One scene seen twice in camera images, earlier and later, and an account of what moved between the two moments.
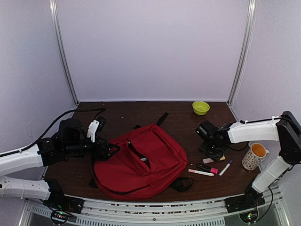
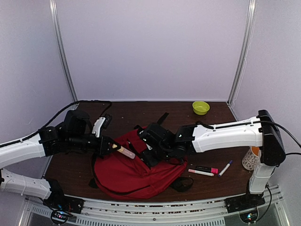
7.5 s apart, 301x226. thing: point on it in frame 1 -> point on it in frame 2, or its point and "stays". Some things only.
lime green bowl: (200, 108) stays
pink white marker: (201, 172) stays
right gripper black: (216, 157) -> (150, 160)
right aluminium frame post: (246, 49) stays
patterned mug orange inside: (257, 152) stays
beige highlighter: (210, 160) -> (126, 152)
